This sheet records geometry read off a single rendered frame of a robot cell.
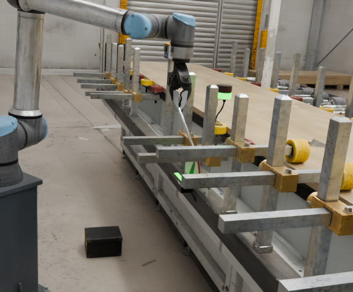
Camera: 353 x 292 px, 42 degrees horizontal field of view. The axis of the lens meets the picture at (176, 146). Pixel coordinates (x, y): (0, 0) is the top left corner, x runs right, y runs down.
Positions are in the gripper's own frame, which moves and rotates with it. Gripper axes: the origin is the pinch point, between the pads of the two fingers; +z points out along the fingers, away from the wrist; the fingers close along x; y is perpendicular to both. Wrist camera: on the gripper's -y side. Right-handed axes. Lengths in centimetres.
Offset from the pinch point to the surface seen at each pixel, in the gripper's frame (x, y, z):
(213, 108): -8.1, -15.9, -3.9
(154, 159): 14.7, -19.7, 14.4
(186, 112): -6.5, 9.1, 3.3
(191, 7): -286, 793, -44
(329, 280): 13, -118, 2
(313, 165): -33, -47, 8
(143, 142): 12.6, 5.3, 15.3
